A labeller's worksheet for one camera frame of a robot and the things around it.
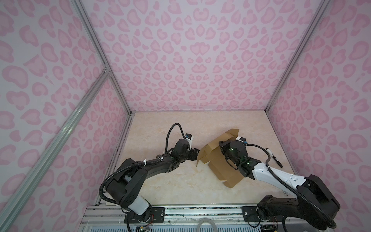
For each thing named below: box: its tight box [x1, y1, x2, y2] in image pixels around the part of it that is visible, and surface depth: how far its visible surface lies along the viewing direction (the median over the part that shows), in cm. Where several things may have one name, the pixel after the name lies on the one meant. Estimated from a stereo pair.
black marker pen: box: [265, 147, 284, 169], surface depth 94 cm
